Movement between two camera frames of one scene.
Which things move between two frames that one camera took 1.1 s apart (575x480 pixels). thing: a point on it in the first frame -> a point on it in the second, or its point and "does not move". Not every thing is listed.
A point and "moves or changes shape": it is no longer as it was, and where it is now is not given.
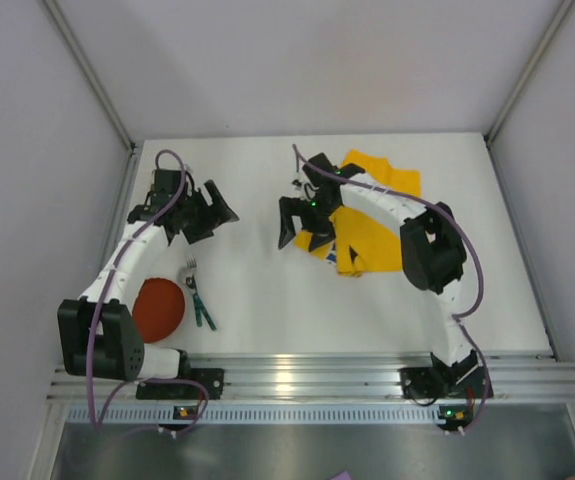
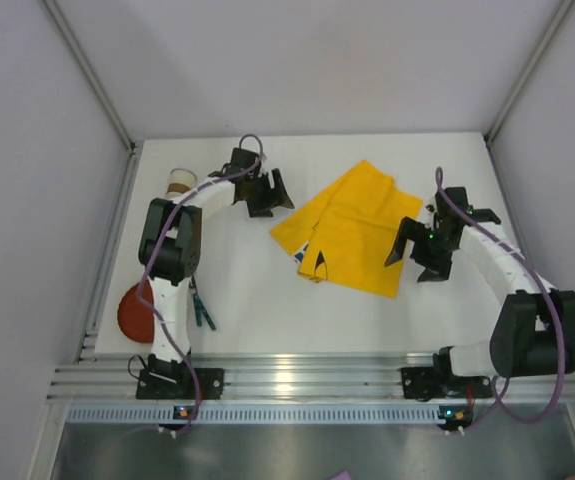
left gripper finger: x=193 y=235 -> x=260 y=209
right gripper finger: x=320 y=238 -> x=435 y=273
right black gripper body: x=308 y=216 -> x=421 y=251
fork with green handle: x=192 y=262 does not move
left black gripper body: x=203 y=214 -> x=260 y=193
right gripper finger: x=290 y=207 -> x=409 y=229
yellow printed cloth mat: x=364 y=243 moves or changes shape
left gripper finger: x=220 y=203 -> x=281 y=197
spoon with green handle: x=191 y=283 does not move
